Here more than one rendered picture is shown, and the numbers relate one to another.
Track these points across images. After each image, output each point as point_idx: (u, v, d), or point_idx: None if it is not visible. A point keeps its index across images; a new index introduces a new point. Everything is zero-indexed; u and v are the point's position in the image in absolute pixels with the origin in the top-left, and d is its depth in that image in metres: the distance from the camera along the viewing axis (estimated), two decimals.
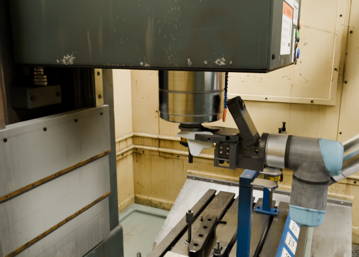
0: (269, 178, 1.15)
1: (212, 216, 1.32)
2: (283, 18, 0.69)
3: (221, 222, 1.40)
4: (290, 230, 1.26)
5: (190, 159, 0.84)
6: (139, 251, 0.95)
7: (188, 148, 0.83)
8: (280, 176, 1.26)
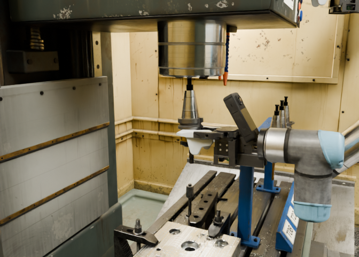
0: None
1: (212, 192, 1.30)
2: None
3: (221, 200, 1.38)
4: (293, 204, 1.23)
5: (190, 160, 0.83)
6: (138, 218, 0.92)
7: (189, 148, 0.83)
8: None
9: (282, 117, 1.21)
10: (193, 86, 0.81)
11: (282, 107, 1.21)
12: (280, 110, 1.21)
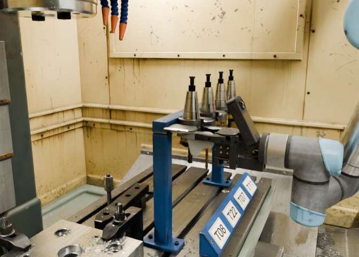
0: None
1: (141, 185, 1.07)
2: None
3: None
4: (235, 199, 1.01)
5: (189, 159, 0.84)
6: (6, 215, 0.70)
7: (188, 148, 0.83)
8: None
9: (221, 92, 0.99)
10: (195, 86, 0.80)
11: (221, 80, 0.99)
12: (219, 84, 0.99)
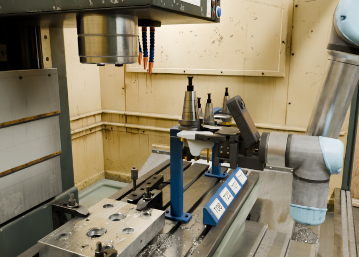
0: None
1: (158, 176, 1.41)
2: None
3: (170, 183, 1.49)
4: (229, 186, 1.34)
5: None
6: (72, 193, 1.03)
7: None
8: None
9: (190, 102, 0.80)
10: (201, 104, 1.13)
11: (191, 87, 0.80)
12: (188, 92, 0.80)
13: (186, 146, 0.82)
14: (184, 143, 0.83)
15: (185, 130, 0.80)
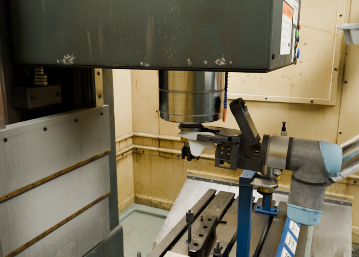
0: None
1: (211, 216, 1.32)
2: (283, 18, 0.69)
3: (221, 222, 1.40)
4: (290, 229, 1.26)
5: (264, 203, 1.09)
6: (139, 251, 0.95)
7: (263, 195, 1.08)
8: None
9: None
10: None
11: None
12: None
13: (186, 146, 0.82)
14: (184, 143, 0.83)
15: (186, 130, 0.80)
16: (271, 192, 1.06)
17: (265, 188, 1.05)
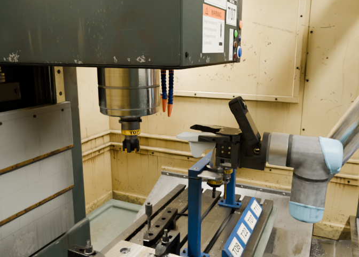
0: None
1: (172, 209, 1.38)
2: (204, 20, 0.74)
3: (183, 215, 1.46)
4: (246, 220, 1.31)
5: (213, 195, 1.14)
6: (89, 239, 1.00)
7: (213, 187, 1.14)
8: (133, 143, 0.88)
9: None
10: None
11: None
12: None
13: (126, 138, 0.88)
14: (124, 135, 0.89)
15: (124, 123, 0.85)
16: (219, 184, 1.12)
17: (213, 180, 1.11)
